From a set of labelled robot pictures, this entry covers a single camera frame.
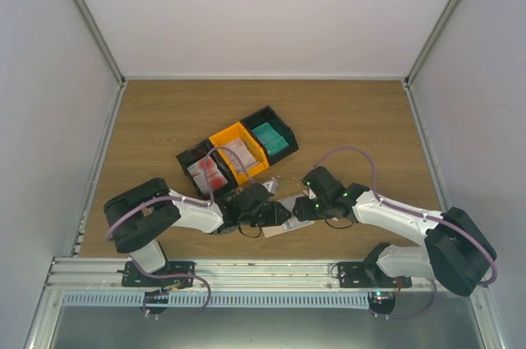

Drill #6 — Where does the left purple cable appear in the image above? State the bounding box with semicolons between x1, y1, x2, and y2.
104;146;258;280

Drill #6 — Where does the left aluminium corner post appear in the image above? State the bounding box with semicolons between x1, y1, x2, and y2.
47;0;127;87

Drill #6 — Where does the black bin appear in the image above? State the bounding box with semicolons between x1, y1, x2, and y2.
241;106;298;166
176;139;238;200

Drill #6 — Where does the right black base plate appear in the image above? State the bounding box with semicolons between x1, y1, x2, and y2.
330;261;413;289

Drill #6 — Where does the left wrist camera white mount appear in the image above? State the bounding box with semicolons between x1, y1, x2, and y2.
262;178;279;195

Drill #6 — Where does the aluminium rail frame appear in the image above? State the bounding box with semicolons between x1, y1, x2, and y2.
44;256;494;295

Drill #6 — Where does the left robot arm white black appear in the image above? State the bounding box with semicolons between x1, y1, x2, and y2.
104;178;292;287

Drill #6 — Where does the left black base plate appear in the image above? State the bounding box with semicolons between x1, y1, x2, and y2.
118;260;196;290

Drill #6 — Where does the purple cable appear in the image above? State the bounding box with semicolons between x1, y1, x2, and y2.
104;146;258;280
312;146;501;287

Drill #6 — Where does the aluminium corner post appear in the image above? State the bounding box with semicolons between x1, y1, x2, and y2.
403;0;490;87
47;0;127;87

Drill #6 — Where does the red white cards stack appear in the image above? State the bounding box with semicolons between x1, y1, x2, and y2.
187;157;228;195

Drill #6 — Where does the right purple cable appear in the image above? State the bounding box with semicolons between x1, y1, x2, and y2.
312;146;501;287

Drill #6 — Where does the white pink cards stack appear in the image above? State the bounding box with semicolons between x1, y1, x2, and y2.
224;138;259;174

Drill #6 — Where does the right aluminium corner post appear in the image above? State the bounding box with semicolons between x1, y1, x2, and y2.
403;0;490;87

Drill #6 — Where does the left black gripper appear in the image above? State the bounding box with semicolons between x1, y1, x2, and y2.
240;201;292;227

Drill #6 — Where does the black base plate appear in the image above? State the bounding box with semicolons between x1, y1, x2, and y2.
330;261;413;289
118;260;196;290

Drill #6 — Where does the orange bin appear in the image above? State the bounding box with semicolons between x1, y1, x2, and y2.
209;122;270;185

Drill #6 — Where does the teal cards stack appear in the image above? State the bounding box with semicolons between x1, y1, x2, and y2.
252;122;289;156

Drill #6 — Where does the grey slotted cable duct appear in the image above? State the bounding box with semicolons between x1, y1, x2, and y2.
62;291;369;310

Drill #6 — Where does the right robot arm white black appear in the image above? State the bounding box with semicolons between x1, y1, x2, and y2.
293;167;497;296

